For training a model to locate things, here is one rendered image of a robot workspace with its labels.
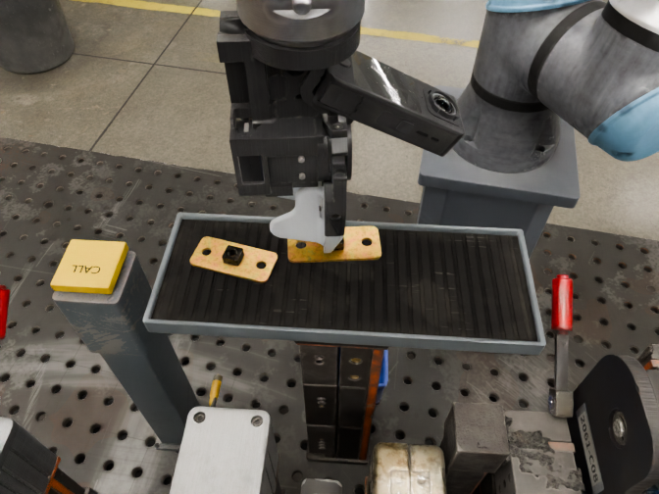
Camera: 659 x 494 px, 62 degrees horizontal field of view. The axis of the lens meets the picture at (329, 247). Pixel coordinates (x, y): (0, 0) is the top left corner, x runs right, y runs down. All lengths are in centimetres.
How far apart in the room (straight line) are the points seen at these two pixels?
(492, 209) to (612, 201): 172
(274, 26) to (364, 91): 8
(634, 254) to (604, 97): 74
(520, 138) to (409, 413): 49
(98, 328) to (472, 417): 40
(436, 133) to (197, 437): 34
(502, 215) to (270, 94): 49
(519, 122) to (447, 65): 230
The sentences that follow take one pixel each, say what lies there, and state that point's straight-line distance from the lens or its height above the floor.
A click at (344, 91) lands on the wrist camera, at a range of 36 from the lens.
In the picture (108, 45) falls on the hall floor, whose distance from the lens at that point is 333.
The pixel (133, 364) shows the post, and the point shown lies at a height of 99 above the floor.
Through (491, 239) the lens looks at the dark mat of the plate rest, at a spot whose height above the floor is 116.
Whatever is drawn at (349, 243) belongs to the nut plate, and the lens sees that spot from 50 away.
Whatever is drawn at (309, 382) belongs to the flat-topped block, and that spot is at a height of 99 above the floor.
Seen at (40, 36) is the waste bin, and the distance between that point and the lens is 315.
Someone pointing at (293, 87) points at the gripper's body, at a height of 139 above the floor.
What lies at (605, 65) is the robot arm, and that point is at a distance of 61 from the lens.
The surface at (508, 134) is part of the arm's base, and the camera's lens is 74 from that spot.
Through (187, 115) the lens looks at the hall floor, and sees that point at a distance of 271.
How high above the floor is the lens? 160
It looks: 51 degrees down
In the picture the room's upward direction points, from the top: straight up
